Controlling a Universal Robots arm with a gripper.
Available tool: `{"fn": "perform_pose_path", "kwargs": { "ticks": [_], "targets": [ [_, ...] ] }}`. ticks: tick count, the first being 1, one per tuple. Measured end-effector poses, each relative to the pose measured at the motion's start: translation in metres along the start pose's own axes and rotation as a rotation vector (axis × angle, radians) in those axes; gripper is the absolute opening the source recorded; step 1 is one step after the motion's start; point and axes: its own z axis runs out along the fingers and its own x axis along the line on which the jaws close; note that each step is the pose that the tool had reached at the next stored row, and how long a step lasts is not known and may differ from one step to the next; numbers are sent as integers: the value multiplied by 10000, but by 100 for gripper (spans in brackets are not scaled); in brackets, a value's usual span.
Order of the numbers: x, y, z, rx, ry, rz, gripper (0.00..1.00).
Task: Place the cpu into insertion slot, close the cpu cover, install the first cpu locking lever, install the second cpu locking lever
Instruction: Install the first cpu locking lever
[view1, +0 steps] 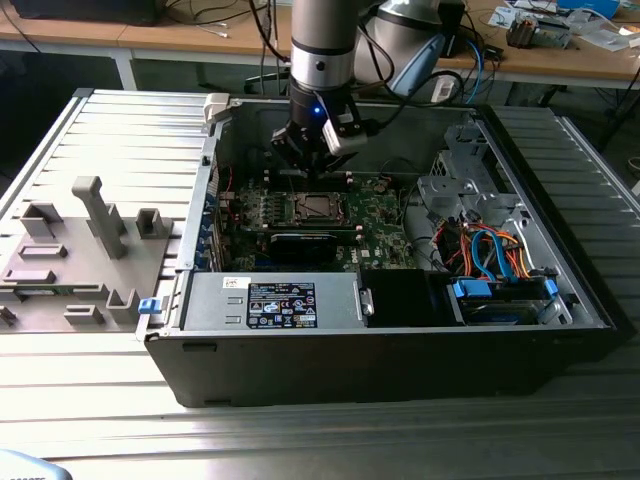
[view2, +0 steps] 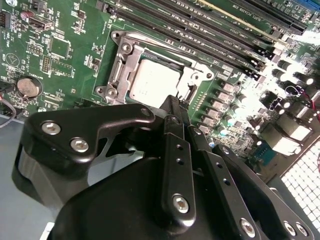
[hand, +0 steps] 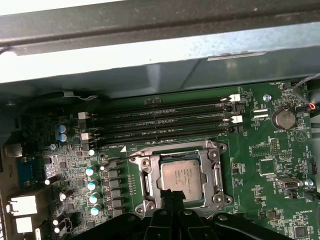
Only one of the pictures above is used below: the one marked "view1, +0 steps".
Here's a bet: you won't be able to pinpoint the grey power supply unit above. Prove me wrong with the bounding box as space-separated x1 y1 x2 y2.
180 272 362 331

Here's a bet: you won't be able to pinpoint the CPU socket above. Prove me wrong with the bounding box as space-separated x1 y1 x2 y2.
292 191 350 224

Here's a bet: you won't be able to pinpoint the black PC case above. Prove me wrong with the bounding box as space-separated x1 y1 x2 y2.
135 94 632 409

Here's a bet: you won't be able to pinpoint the green motherboard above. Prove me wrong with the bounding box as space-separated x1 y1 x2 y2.
217 172 419 274

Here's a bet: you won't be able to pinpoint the metal device on desk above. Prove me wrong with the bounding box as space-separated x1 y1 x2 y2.
505 12 574 50

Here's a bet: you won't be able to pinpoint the green RAM stick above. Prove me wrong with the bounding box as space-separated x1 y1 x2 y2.
13 286 74 297

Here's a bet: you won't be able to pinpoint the wooden desk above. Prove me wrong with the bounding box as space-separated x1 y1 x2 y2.
0 0 640 91

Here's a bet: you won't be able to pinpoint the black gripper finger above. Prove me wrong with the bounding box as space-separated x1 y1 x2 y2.
270 124 315 176
316 148 361 177

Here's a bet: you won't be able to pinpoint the white plastic case latch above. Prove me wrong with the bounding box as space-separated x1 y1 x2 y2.
203 93 232 129

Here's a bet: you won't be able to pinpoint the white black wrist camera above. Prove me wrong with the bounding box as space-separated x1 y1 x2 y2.
321 107 370 157

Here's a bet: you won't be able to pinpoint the black RAM slot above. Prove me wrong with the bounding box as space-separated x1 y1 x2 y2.
272 227 364 237
272 234 364 247
264 172 354 184
264 181 354 194

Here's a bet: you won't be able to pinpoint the black graphics card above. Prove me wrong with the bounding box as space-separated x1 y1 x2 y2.
238 223 339 265

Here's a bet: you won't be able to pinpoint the metal socket cover frame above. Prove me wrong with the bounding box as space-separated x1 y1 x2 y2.
294 192 349 222

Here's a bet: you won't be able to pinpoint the hard disk in blue carrier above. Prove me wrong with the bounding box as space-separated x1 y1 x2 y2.
449 278 560 326

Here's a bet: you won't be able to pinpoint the blue cable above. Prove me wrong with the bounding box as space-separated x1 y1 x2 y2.
464 38 494 104

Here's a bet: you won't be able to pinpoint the grey parts rack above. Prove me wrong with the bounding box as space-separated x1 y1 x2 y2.
0 174 176 335

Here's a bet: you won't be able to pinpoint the grey rounded object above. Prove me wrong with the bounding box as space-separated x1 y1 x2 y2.
0 448 69 480

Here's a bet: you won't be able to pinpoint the orange power wires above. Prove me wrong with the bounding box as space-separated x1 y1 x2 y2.
439 224 534 281

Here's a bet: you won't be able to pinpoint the blue data wire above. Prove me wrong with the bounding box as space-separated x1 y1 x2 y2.
469 228 511 284

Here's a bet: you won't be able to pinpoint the blue box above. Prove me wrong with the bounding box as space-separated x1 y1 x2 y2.
557 0 621 16

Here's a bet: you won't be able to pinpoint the white tag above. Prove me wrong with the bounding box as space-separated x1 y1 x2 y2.
432 74 456 104

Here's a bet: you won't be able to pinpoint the black flat device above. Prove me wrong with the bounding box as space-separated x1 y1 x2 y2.
9 0 161 27

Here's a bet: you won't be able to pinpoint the black camera cable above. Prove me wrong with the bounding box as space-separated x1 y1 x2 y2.
367 69 466 129

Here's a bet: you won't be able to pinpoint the metal drive cage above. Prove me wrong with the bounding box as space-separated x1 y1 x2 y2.
417 124 531 221

